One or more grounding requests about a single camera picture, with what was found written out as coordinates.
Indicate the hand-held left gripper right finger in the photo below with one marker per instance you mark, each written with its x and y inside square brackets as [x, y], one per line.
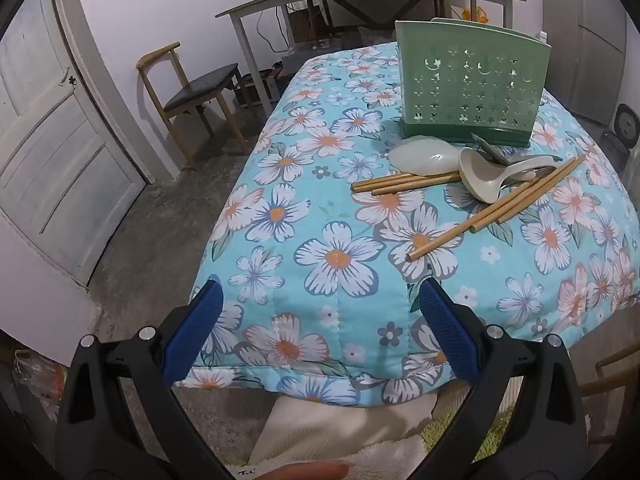
[445, 330]

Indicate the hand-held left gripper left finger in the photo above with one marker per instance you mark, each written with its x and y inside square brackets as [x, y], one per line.
[197, 330]

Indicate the pile of bamboo chopsticks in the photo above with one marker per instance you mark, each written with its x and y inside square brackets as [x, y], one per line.
[500, 208]

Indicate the white plastic ladle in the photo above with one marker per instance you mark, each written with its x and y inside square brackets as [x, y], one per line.
[475, 175]

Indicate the small white spoon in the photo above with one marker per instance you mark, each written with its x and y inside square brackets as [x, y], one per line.
[522, 176]

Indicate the pale green rice paddle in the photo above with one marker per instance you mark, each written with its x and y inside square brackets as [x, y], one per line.
[425, 157]

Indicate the grey metal spoon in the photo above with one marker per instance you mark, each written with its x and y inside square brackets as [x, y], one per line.
[490, 152]

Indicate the green plastic utensil holder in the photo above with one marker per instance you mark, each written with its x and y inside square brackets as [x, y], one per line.
[415, 35]

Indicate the person's left hand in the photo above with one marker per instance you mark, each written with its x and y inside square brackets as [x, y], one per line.
[310, 471]

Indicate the green fuzzy cloth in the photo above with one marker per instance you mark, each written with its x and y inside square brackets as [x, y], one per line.
[431, 437]

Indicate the floral blue blanket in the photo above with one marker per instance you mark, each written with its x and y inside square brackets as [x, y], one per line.
[340, 260]

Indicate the clear plastic bag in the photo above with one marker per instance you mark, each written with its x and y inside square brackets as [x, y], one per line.
[40, 385]

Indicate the bare wooden chair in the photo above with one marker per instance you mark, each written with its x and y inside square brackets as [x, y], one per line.
[615, 360]

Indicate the white panelled door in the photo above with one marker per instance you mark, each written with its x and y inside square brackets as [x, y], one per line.
[60, 160]

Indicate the wooden chair black seat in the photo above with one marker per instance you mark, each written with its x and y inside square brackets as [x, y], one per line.
[200, 90]

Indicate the white round appliance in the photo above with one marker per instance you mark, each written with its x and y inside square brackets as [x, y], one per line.
[627, 122]

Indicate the white cabinet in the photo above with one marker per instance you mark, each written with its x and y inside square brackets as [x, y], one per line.
[595, 60]

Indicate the yellow bag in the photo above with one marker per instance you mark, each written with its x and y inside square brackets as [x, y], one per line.
[475, 15]

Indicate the cardboard box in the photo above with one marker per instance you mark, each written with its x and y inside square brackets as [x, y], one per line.
[305, 25]

